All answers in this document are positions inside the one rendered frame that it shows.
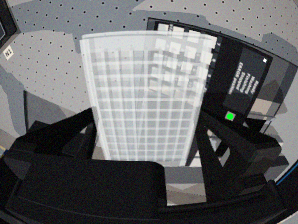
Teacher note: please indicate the small white label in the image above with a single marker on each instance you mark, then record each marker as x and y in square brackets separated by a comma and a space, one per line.
[8, 52]

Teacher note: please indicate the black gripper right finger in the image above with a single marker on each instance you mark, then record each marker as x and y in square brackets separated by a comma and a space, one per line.
[251, 153]

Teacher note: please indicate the white multiwell plate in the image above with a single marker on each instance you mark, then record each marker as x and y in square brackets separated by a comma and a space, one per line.
[111, 94]

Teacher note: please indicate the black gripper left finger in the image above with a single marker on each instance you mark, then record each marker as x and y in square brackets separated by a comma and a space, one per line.
[51, 139]

